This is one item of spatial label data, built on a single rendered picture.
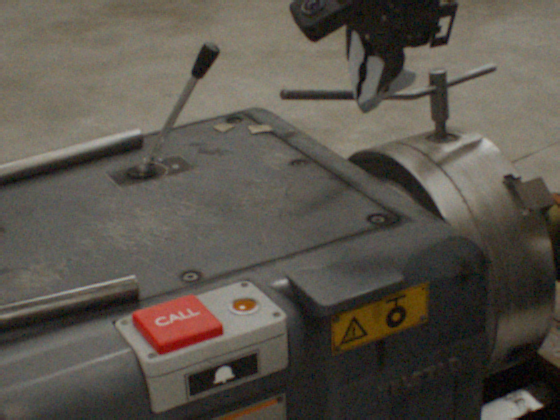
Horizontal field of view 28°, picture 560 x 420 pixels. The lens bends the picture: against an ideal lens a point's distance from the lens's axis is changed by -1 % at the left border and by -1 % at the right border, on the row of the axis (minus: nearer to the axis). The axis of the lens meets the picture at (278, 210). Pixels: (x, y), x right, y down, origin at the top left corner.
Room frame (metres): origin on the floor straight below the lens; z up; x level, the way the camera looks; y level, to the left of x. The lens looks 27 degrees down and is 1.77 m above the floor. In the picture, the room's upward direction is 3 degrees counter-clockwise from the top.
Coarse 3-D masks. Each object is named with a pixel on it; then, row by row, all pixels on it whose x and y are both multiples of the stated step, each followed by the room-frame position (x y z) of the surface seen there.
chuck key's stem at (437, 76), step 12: (432, 72) 1.22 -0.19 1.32; (444, 72) 1.22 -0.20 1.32; (444, 84) 1.22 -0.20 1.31; (432, 96) 1.22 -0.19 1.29; (444, 96) 1.22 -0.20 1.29; (432, 108) 1.22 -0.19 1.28; (444, 108) 1.22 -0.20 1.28; (432, 120) 1.22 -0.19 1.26; (444, 120) 1.22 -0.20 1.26; (444, 132) 1.22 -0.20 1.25
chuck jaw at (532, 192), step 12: (516, 180) 1.16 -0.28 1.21; (528, 180) 1.18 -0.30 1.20; (540, 180) 1.18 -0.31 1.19; (516, 192) 1.14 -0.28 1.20; (528, 192) 1.16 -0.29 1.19; (540, 192) 1.17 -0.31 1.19; (516, 204) 1.13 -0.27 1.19; (528, 204) 1.13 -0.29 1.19; (540, 204) 1.15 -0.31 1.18; (552, 204) 1.16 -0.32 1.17
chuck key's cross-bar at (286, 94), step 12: (468, 72) 1.26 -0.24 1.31; (480, 72) 1.27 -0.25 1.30; (432, 84) 1.22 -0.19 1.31; (456, 84) 1.24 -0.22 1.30; (288, 96) 1.09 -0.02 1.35; (300, 96) 1.10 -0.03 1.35; (312, 96) 1.11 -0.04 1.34; (324, 96) 1.12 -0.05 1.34; (336, 96) 1.13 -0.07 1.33; (348, 96) 1.14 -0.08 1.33; (396, 96) 1.18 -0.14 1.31; (408, 96) 1.19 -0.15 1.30; (420, 96) 1.20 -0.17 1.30
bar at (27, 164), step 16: (80, 144) 1.16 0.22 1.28; (96, 144) 1.17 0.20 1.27; (112, 144) 1.17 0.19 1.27; (128, 144) 1.18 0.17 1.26; (16, 160) 1.13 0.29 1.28; (32, 160) 1.13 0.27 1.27; (48, 160) 1.13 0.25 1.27; (64, 160) 1.14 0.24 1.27; (80, 160) 1.15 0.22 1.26; (0, 176) 1.10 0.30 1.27; (16, 176) 1.11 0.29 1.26
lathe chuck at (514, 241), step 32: (448, 128) 1.26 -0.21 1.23; (448, 160) 1.17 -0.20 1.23; (480, 160) 1.17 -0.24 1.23; (480, 192) 1.12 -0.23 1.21; (480, 224) 1.09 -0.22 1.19; (512, 224) 1.10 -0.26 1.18; (544, 224) 1.12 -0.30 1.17; (512, 256) 1.08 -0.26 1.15; (544, 256) 1.10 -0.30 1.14; (512, 288) 1.07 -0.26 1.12; (544, 288) 1.08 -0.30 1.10; (512, 320) 1.06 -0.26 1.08; (544, 320) 1.09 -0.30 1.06
